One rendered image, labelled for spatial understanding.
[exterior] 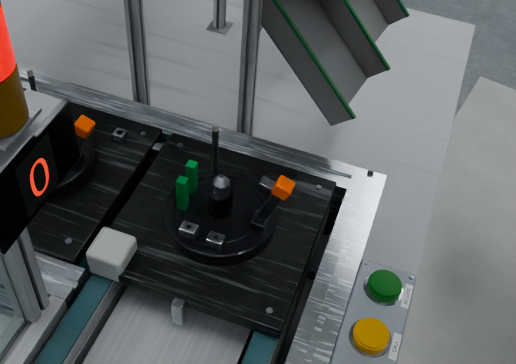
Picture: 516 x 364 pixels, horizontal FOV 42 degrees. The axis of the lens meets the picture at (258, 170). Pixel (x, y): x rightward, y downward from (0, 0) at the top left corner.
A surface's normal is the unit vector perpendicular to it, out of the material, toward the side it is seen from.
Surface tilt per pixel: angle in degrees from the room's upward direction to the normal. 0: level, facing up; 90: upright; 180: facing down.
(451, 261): 0
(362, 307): 0
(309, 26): 45
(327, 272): 0
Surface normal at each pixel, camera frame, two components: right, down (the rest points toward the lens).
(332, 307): 0.06, -0.68
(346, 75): 0.66, -0.20
